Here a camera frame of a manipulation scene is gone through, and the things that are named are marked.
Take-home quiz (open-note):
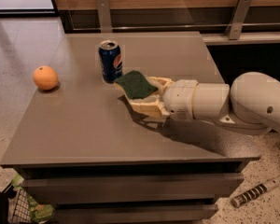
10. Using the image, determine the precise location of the green and yellow sponge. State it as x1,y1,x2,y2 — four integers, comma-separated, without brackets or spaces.
115,71,158,100

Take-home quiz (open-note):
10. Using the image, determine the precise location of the green snack bag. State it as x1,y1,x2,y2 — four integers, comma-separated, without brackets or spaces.
11,175,54,224

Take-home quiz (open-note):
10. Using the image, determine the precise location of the blue Pepsi can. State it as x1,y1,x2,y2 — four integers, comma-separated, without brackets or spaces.
98,40,122,83

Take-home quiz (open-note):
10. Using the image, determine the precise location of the grey drawer cabinet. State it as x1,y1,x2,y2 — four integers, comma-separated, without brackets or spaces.
1,34,259,224

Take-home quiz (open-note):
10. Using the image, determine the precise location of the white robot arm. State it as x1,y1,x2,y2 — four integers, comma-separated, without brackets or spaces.
125,72,280,135

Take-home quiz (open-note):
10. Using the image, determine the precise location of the orange fruit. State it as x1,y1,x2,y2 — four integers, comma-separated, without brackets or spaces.
33,65,58,91

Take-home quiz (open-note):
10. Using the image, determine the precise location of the black white striped handle tool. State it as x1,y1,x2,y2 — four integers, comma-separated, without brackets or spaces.
231,179,280,208

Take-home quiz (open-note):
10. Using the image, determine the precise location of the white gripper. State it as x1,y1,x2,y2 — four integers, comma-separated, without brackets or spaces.
128,77,198,119

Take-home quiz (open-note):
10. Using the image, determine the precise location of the left metal bracket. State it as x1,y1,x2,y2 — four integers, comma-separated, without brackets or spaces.
96,0,113,33

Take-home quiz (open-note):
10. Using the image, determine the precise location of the metal bracket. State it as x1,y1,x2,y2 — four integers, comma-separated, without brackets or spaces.
96,0,113,33
225,0,252,40

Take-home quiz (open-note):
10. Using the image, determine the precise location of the right metal bracket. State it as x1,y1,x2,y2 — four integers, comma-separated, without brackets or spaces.
225,0,252,40

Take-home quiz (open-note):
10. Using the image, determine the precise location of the black bag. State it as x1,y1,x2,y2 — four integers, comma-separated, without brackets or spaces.
0,184,15,224

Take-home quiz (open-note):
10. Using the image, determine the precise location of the metal rail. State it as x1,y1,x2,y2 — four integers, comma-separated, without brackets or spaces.
72,21,280,32

